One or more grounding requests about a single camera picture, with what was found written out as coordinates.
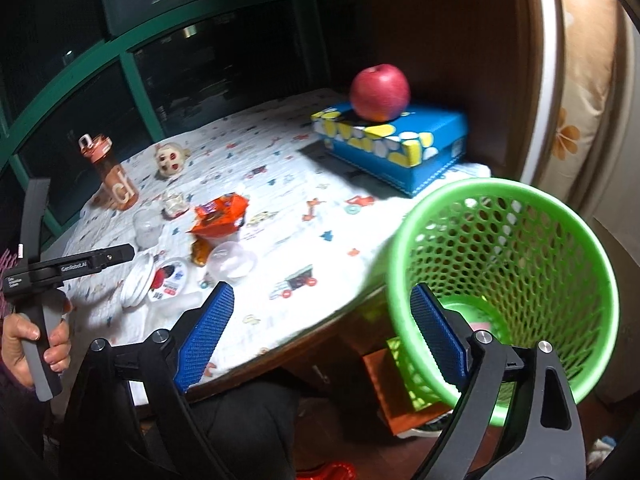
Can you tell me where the white cartoon print tablecloth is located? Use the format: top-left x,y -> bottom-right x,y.
60,88 -> 494,401

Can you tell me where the white round plastic lid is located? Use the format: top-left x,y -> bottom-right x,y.
120,254 -> 155,309

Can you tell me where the orange snack wrapper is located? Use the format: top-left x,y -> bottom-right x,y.
190,193 -> 248,238

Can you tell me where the small plush strawberry toy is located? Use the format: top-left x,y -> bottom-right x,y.
154,142 -> 191,179

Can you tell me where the person's left hand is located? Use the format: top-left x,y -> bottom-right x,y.
1,313 -> 72,389

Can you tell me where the green window frame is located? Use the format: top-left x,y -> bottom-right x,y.
1,0 -> 234,242

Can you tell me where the clear plastic dome lid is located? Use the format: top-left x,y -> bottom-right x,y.
205,242 -> 255,283

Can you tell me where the floral pillow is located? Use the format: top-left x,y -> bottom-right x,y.
538,0 -> 630,209

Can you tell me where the berry yogurt cup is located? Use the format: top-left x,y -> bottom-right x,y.
148,258 -> 190,302

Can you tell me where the orange box under table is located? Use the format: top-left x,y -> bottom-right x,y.
362,349 -> 450,439

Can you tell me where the green mesh trash basket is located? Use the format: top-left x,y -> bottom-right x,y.
386,178 -> 620,410

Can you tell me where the clear plastic cup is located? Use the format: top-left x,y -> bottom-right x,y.
134,208 -> 163,250

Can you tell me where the orange peel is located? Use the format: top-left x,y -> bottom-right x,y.
191,237 -> 213,266

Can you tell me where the red apple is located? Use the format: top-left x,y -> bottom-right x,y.
349,64 -> 410,122

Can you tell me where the red object on floor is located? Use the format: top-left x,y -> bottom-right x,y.
295,460 -> 358,480

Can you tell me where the blue yellow tissue box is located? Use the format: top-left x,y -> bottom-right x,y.
311,103 -> 469,196

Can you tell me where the white paper ball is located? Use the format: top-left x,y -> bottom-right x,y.
160,192 -> 190,220

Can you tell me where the person's dark trouser leg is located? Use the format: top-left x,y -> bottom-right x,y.
191,382 -> 298,479

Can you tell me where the orange water bottle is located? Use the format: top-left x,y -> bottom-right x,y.
78,134 -> 139,210

